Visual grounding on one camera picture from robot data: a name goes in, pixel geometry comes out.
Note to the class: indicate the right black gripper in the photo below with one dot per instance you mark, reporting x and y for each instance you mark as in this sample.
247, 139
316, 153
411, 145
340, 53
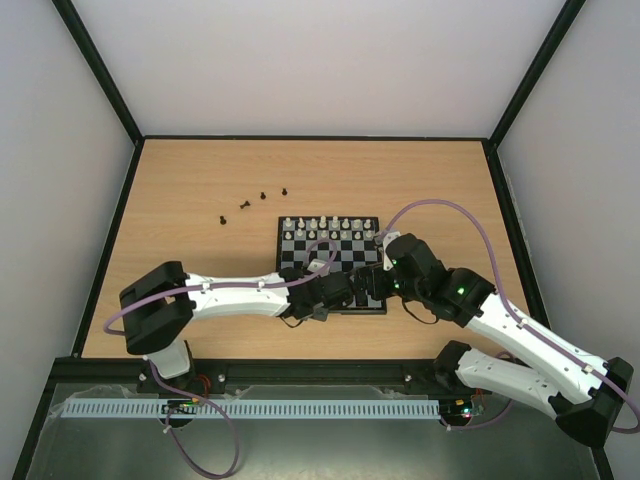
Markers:
364, 282

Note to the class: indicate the black folding chess board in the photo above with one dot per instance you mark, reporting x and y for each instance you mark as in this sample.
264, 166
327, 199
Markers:
300, 257

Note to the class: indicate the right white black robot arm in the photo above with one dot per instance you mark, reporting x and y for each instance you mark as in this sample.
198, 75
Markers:
580, 391

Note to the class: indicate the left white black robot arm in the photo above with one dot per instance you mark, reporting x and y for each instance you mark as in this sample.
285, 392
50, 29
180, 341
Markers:
158, 306

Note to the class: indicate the black aluminium frame rail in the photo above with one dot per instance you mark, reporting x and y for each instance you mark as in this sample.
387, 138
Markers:
217, 377

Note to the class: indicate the light blue slotted cable duct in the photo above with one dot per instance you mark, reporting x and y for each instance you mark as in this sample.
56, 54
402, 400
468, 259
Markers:
252, 409

